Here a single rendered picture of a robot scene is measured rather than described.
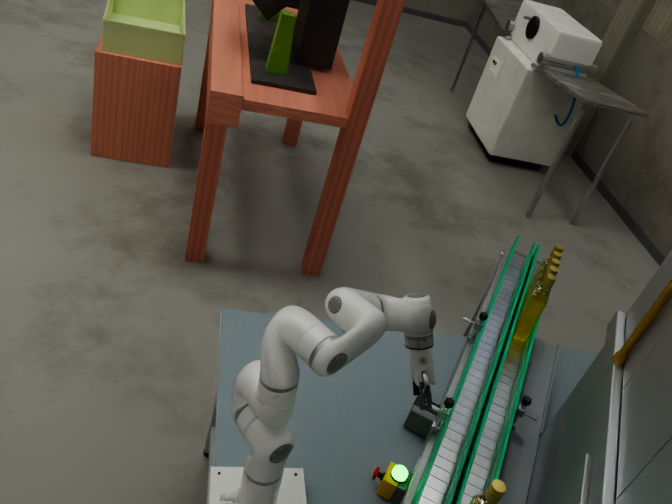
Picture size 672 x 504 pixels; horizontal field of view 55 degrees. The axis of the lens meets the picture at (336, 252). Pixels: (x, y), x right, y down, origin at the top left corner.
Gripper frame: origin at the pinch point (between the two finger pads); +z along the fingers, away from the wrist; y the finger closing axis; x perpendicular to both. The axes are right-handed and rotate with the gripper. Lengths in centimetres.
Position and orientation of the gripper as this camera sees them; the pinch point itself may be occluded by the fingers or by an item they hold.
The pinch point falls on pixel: (422, 398)
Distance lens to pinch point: 177.5
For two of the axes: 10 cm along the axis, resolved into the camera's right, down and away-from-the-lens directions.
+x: -9.9, 0.9, -0.5
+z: 0.8, 9.8, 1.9
